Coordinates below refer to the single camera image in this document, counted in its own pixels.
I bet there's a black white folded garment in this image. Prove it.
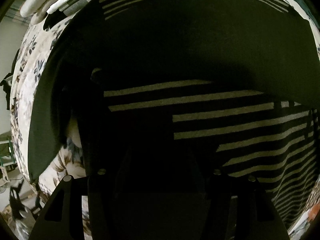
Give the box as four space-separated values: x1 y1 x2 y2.
42 0 91 31

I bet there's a black striped sweater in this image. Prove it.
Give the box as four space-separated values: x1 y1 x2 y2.
28 0 319 229

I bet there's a floral bedspread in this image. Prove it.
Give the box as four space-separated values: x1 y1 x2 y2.
9 0 320 240

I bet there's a black clothes pile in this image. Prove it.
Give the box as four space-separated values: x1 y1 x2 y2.
0 49 20 111

